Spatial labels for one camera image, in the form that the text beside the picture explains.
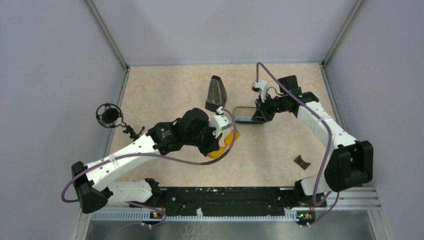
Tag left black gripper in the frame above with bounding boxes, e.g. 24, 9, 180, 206
184, 120, 223, 157

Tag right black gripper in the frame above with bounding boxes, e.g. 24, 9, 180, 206
250, 92, 287, 123

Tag black glasses case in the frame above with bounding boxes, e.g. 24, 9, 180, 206
232, 106, 263, 125

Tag blue cleaning cloth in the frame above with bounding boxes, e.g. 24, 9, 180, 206
235, 115, 253, 124

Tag orange sunglasses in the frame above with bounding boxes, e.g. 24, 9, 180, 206
207, 130, 240, 160

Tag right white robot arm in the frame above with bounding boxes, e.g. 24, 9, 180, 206
251, 75, 374, 206

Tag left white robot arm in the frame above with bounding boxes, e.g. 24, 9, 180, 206
70, 107, 232, 214

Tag black metronome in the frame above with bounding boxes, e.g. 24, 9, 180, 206
205, 75, 228, 112

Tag small brown holder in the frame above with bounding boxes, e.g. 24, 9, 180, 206
293, 155, 311, 170

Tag black microphone on tripod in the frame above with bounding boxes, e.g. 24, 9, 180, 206
95, 103, 146, 142

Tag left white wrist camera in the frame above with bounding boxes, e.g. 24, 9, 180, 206
209, 106, 234, 139

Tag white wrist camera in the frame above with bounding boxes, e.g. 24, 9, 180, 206
209, 106, 234, 139
251, 79, 268, 103

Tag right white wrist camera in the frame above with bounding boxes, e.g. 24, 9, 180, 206
251, 79, 268, 103

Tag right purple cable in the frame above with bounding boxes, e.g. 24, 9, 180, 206
255, 61, 340, 228

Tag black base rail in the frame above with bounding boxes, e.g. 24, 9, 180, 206
145, 186, 327, 220

